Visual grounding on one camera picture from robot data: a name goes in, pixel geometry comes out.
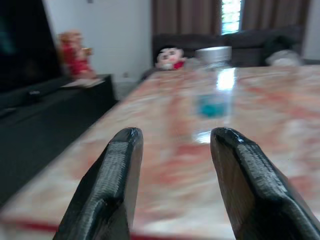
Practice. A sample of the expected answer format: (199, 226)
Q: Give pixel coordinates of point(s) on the bright louvre window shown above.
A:
(230, 13)

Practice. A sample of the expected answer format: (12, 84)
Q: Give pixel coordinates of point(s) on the dark grey fabric sofa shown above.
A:
(247, 47)

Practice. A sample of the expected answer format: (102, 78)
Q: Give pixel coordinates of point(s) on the black flat screen television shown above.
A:
(25, 42)

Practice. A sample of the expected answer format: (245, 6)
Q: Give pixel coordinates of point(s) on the red and gold figurine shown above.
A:
(75, 55)

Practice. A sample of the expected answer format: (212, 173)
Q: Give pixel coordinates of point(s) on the red and white plush doll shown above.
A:
(170, 57)

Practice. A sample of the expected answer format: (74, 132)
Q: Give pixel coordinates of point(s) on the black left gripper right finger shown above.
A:
(255, 195)

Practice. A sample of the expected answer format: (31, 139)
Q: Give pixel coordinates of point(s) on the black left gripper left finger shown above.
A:
(107, 190)

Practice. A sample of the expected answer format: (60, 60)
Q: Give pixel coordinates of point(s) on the pale flat book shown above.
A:
(83, 83)

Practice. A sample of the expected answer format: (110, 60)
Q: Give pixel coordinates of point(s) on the brown curtain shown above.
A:
(187, 16)
(272, 13)

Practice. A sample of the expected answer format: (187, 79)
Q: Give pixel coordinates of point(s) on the black tv cabinet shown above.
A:
(50, 120)

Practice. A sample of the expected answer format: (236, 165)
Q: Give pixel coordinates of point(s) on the clear plastic water bottle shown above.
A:
(212, 110)

